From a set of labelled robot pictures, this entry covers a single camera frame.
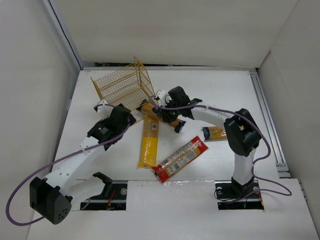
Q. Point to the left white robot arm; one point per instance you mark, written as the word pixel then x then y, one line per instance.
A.
pixel 53 196

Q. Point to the aluminium rail right side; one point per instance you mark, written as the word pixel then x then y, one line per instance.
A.
pixel 271 133

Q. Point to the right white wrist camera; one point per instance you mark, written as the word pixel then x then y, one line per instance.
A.
pixel 162 97

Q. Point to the yellow spaghetti bag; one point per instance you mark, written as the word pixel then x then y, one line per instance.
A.
pixel 149 143

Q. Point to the blue patterned spaghetti bag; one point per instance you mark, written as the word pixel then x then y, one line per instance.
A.
pixel 214 133

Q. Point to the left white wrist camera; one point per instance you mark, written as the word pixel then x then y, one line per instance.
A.
pixel 102 103

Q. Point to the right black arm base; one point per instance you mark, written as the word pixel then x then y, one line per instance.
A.
pixel 229 199

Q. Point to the yellow wire mesh shelf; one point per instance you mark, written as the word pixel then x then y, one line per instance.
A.
pixel 129 86

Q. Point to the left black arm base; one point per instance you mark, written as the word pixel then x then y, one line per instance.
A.
pixel 116 200

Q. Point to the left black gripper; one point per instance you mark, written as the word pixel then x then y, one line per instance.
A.
pixel 127 118

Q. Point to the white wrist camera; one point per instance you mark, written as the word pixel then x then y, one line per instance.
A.
pixel 102 103
pixel 162 97

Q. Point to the red white spaghetti bag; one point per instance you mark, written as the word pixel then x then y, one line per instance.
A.
pixel 174 163

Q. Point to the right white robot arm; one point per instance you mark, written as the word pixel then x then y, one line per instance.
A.
pixel 242 132

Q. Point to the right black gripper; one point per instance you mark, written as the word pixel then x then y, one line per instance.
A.
pixel 167 116

